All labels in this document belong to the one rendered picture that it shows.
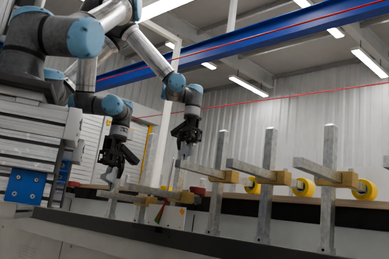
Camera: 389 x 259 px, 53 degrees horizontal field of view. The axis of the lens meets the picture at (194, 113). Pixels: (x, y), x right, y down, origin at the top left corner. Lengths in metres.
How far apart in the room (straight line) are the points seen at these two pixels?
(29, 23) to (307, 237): 1.26
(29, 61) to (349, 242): 1.25
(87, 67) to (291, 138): 8.90
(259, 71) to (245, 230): 9.01
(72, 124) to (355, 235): 1.07
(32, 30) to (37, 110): 0.23
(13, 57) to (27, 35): 0.07
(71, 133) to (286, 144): 9.34
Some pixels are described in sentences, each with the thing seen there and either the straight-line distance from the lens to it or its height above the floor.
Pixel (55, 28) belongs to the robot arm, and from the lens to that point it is 1.15.
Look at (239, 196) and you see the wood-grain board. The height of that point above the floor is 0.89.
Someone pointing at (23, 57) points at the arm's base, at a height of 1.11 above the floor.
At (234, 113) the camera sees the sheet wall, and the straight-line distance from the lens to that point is 11.58.
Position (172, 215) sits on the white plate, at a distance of 1.84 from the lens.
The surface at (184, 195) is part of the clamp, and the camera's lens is 1.79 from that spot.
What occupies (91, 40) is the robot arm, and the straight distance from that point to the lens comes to 1.14.
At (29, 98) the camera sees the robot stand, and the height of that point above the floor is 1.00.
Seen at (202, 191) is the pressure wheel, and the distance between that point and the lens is 1.88.
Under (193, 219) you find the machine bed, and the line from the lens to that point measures 2.05.
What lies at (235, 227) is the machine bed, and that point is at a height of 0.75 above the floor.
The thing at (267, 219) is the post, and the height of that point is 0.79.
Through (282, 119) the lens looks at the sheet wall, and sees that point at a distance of 10.53.
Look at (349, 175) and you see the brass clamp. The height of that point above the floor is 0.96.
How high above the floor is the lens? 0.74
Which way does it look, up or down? 16 degrees up
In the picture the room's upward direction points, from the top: 8 degrees clockwise
